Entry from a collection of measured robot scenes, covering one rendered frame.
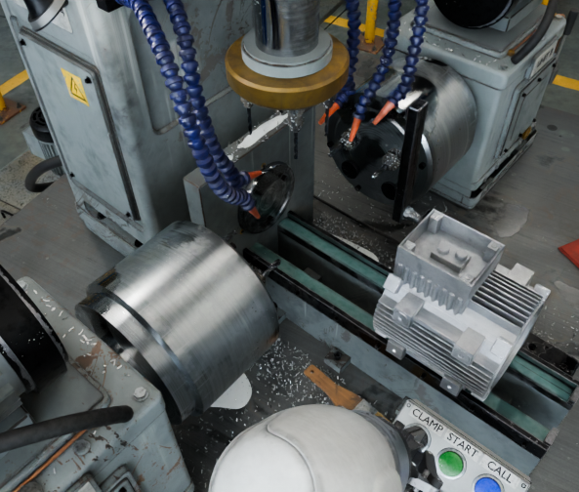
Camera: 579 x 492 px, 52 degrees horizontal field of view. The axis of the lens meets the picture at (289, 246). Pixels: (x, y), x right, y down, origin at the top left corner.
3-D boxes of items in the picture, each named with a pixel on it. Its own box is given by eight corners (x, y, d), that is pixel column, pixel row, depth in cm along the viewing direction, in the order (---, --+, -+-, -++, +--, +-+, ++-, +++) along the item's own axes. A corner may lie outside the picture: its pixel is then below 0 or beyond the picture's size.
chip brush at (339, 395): (298, 378, 111) (298, 375, 110) (316, 361, 113) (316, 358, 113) (384, 453, 101) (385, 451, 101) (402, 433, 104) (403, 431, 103)
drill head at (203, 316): (27, 417, 94) (-39, 328, 75) (196, 278, 112) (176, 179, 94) (130, 525, 83) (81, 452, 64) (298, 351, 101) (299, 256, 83)
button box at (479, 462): (387, 441, 82) (377, 444, 77) (414, 396, 81) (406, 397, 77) (502, 526, 74) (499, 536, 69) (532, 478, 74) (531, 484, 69)
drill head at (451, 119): (298, 194, 127) (298, 94, 109) (403, 106, 148) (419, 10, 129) (396, 251, 116) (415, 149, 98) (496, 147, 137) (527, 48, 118)
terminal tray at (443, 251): (391, 277, 92) (395, 246, 86) (427, 238, 97) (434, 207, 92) (460, 319, 87) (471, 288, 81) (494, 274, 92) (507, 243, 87)
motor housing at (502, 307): (366, 348, 101) (377, 279, 87) (426, 281, 111) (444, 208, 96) (472, 420, 92) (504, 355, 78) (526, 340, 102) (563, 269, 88)
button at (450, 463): (434, 465, 75) (433, 467, 73) (447, 444, 75) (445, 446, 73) (456, 480, 74) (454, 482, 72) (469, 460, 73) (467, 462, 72)
